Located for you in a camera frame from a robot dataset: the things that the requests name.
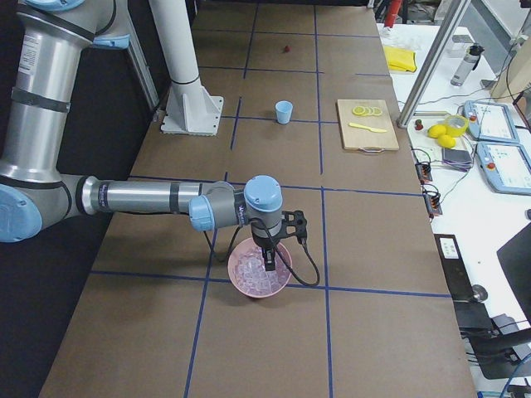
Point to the whole lemon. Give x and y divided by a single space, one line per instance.
436 130
446 141

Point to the yellow wooden knife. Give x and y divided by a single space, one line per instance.
368 128

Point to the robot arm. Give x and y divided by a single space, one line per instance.
34 195

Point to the yellow tape roll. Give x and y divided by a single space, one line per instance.
456 125

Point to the aluminium frame post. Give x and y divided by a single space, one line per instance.
455 13

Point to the upper teach pendant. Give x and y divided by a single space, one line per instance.
489 121

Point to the bamboo cutting board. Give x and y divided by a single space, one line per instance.
363 140

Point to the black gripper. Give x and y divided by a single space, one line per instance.
263 243

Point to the lower teach pendant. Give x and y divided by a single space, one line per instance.
506 167

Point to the light blue plastic cup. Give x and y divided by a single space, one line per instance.
283 111

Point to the teach pendant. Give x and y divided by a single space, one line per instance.
489 121
506 167

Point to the pink bowl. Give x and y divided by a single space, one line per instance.
245 286

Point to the pile of clear ice cubes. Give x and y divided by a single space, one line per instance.
251 269

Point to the purple notebook stack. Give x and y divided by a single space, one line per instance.
457 158

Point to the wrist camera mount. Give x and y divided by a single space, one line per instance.
294 224

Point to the white label black box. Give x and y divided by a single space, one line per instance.
447 246

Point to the grey water bottle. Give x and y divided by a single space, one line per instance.
469 63

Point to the yellow cloth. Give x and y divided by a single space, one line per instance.
399 59

